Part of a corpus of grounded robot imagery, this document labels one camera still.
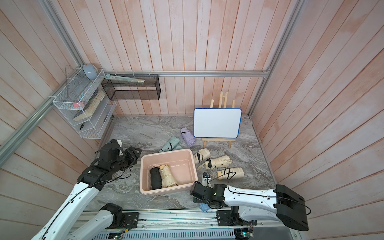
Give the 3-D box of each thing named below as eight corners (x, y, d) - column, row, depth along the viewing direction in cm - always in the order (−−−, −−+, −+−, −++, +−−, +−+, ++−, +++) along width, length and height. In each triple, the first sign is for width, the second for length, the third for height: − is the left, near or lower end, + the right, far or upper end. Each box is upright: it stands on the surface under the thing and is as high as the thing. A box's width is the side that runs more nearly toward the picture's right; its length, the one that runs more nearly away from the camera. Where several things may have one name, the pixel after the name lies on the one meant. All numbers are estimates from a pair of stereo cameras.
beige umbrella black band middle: (206, 171, 92) (207, 167, 87) (204, 163, 95) (205, 158, 91) (230, 166, 93) (232, 162, 89) (227, 158, 97) (229, 154, 93)
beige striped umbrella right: (218, 180, 88) (219, 178, 85) (216, 171, 92) (217, 169, 89) (243, 177, 89) (245, 175, 87) (240, 168, 93) (241, 166, 90)
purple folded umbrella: (189, 147, 103) (189, 144, 100) (179, 131, 112) (179, 129, 109) (196, 144, 105) (196, 141, 102) (186, 128, 114) (186, 126, 111)
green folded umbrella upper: (160, 152, 101) (159, 149, 98) (173, 138, 108) (173, 135, 105) (166, 156, 99) (165, 153, 96) (179, 142, 106) (179, 139, 103)
